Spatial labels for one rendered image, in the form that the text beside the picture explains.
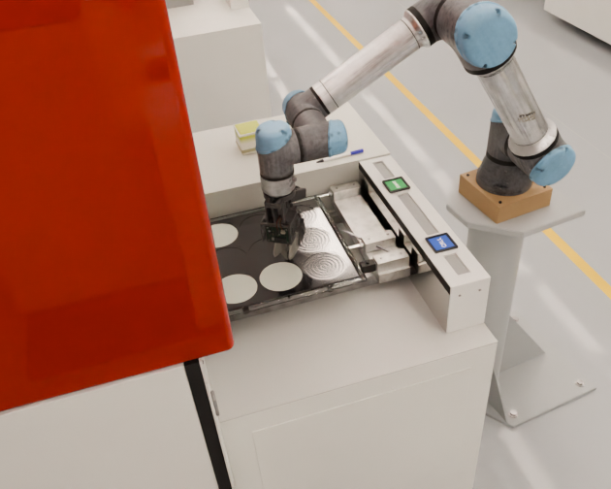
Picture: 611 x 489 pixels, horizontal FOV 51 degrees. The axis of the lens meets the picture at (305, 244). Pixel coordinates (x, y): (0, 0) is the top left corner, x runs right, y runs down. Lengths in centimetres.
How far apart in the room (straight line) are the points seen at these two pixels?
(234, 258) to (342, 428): 48
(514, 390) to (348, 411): 111
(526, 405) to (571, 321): 49
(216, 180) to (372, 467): 84
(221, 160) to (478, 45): 82
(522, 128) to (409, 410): 69
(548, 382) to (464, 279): 115
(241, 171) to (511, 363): 127
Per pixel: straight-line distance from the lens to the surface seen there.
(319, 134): 135
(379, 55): 146
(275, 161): 134
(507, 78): 146
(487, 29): 136
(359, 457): 160
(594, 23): 517
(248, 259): 157
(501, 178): 181
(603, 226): 330
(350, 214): 172
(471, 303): 145
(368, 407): 145
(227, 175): 177
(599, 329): 277
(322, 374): 140
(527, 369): 253
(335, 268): 152
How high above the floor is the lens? 189
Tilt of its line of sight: 38 degrees down
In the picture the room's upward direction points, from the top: 5 degrees counter-clockwise
